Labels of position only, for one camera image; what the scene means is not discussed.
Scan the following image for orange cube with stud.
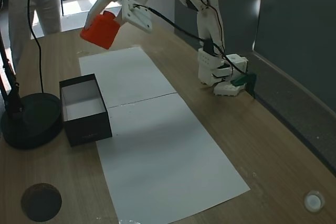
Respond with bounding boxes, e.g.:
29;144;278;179
80;10;121;50

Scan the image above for dark brown open box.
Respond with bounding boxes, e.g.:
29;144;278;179
59;73;114;148

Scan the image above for white paper sheet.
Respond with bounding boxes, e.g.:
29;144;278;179
78;47;177;109
96;93;251;224

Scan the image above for person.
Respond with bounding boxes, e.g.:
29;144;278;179
7;0;63;74

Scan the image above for black desk lamp stand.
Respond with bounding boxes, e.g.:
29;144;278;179
0;32;64;150

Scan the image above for green table clamp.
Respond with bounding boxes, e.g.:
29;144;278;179
232;72;258;97

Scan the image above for dark round table grommet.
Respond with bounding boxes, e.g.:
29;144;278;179
20;183;63;222

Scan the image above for small white round cap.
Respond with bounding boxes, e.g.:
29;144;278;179
303;190;326;213

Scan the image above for white gripper camera mount plate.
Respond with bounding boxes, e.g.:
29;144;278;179
121;0;153;34

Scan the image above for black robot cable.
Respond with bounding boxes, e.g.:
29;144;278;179
132;3;249;76

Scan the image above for thin black lamp cable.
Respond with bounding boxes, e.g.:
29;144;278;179
22;0;45;94

